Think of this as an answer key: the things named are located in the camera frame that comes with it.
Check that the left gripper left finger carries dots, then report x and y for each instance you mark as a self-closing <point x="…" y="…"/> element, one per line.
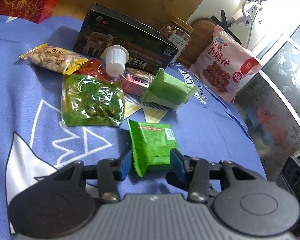
<point x="108" y="172"/>

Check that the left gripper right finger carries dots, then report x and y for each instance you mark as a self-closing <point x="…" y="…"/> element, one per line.
<point x="193" y="175"/>

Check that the small green snack packet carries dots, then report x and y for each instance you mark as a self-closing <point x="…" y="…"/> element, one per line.
<point x="151" y="145"/>

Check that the red spicy snack packet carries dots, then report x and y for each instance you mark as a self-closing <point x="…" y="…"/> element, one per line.
<point x="95" y="69"/>

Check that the green pea snack bag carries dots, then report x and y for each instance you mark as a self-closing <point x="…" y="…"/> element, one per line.
<point x="88" y="101"/>

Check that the green folded paper box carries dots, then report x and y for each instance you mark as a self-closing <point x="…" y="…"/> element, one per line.
<point x="168" y="91"/>

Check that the pink small snack box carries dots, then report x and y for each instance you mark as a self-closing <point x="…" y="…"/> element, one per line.
<point x="135" y="82"/>

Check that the pink twisted dough snack bag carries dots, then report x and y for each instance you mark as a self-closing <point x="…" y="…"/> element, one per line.
<point x="223" y="64"/>

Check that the white jelly cup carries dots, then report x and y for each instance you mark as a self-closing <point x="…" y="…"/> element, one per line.
<point x="115" y="58"/>

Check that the yellow peanut snack bag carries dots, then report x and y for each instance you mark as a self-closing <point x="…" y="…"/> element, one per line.
<point x="55" y="59"/>

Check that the round wooden board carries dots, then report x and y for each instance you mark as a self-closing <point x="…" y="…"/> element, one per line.
<point x="201" y="37"/>

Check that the black wool product box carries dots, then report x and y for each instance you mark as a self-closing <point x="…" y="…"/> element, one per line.
<point x="102" y="27"/>

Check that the clear nut jar gold lid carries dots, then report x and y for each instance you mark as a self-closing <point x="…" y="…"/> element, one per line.
<point x="178" y="32"/>

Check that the white power strip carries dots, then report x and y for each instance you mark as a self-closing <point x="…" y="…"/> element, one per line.
<point x="238" y="17"/>

